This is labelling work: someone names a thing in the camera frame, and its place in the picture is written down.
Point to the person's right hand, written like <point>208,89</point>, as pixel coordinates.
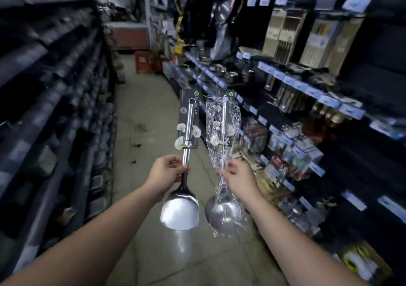
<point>242,179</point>

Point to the person's left hand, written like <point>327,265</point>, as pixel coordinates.
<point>163,173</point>

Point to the person's right thumb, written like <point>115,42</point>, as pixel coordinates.
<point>226,178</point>

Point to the person's left thumb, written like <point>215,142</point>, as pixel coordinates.
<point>181,170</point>

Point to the steel ladle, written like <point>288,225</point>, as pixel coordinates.
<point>225,214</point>

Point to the steel spatula with card label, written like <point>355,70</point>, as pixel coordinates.
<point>180,212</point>

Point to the person's right forearm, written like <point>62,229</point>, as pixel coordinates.
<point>298,247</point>

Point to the person's left forearm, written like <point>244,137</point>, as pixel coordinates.
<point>85,241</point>

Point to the group of colourful boxed goods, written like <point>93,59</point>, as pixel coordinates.
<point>285,151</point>

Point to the row of hanging packaged utensils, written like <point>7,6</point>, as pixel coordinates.
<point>284,97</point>

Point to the group of steel pots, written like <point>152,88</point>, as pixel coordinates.
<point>222,71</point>

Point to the red plastic stool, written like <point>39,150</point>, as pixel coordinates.
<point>143,62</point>

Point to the row of blue price tags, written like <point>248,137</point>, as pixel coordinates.
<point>304,87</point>

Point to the store shelving with blue tags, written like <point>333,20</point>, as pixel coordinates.
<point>349,155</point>

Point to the chest freezer with red base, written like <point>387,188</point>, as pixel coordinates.
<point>128,36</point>

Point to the dark store shelving unit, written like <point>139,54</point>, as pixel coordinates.
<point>47,105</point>

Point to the beige knife set box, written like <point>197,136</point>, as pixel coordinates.
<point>290,36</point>
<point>318,43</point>
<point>344,47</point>
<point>273,32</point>

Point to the hanging black packaged goods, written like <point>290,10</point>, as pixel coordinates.
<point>219,13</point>

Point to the yellow green packaged item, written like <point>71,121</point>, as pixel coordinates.
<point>364,262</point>

